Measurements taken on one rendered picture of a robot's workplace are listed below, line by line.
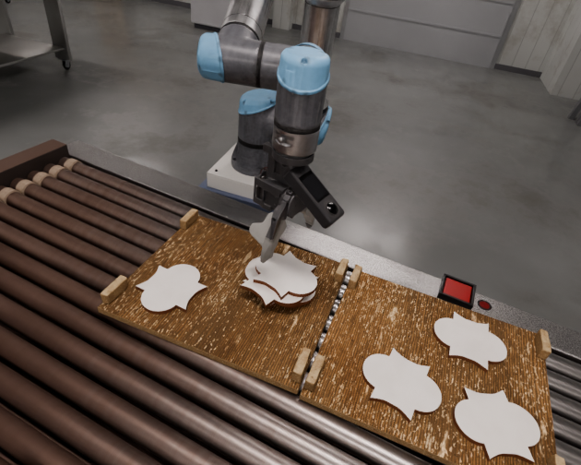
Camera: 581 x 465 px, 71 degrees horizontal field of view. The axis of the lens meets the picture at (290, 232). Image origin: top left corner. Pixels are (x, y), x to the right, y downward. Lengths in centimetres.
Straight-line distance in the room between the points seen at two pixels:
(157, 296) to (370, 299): 44
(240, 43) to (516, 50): 713
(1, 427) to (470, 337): 81
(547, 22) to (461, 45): 117
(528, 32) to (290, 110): 716
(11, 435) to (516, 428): 78
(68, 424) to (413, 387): 55
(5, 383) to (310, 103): 65
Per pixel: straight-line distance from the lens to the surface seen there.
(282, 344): 79
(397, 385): 78
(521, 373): 92
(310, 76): 61
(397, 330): 86
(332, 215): 68
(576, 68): 701
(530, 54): 778
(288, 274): 84
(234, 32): 76
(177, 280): 88
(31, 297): 96
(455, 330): 90
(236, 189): 126
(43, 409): 79
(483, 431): 79
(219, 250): 96
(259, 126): 121
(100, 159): 139
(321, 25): 108
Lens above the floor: 156
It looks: 38 degrees down
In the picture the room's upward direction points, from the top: 8 degrees clockwise
